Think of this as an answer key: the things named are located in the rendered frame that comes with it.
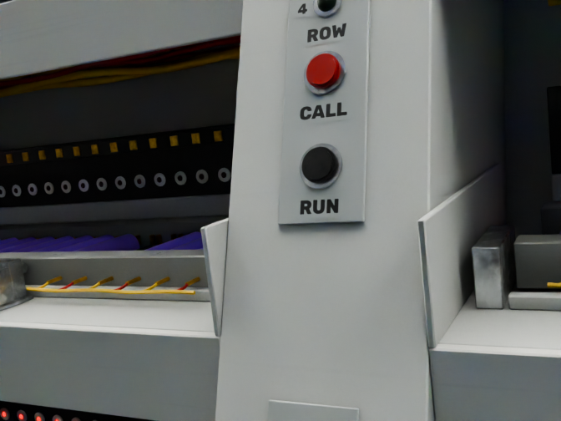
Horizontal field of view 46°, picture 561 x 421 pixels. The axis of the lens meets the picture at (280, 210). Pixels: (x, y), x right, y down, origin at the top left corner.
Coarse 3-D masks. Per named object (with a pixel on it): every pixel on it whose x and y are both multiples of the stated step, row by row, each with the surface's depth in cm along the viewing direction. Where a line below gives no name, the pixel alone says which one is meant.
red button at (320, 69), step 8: (320, 56) 29; (328, 56) 29; (312, 64) 30; (320, 64) 29; (328, 64) 29; (336, 64) 29; (312, 72) 29; (320, 72) 29; (328, 72) 29; (336, 72) 29; (312, 80) 29; (320, 80) 29; (328, 80) 29; (320, 88) 29
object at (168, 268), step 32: (0, 256) 44; (32, 256) 43; (64, 256) 41; (96, 256) 40; (128, 256) 39; (160, 256) 38; (192, 256) 37; (32, 288) 40; (64, 288) 39; (96, 288) 38
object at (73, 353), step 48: (0, 336) 36; (48, 336) 35; (96, 336) 33; (144, 336) 32; (192, 336) 30; (0, 384) 37; (48, 384) 35; (96, 384) 34; (144, 384) 32; (192, 384) 31
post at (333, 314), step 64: (256, 0) 32; (384, 0) 29; (448, 0) 31; (256, 64) 32; (384, 64) 29; (448, 64) 31; (256, 128) 31; (384, 128) 28; (448, 128) 30; (256, 192) 30; (384, 192) 27; (448, 192) 30; (256, 256) 30; (320, 256) 28; (384, 256) 27; (256, 320) 29; (320, 320) 28; (384, 320) 26; (256, 384) 28; (320, 384) 27; (384, 384) 26
